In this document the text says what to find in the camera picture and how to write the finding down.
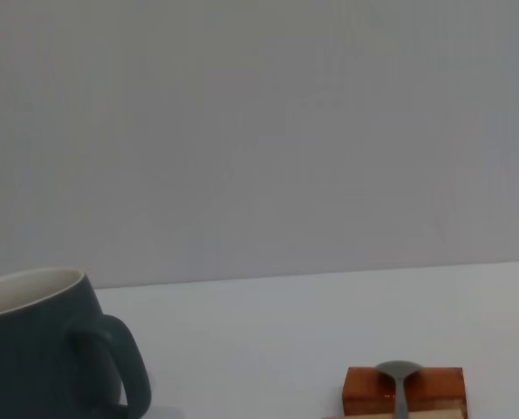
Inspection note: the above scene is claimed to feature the pink-handled metal spoon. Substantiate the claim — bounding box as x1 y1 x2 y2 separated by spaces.
374 360 424 419

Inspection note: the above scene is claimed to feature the dark grey ceramic mug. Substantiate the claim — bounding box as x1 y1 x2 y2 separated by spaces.
0 266 153 419

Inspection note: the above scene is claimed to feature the orange-brown wooden block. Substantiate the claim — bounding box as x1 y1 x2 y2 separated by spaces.
342 366 468 416

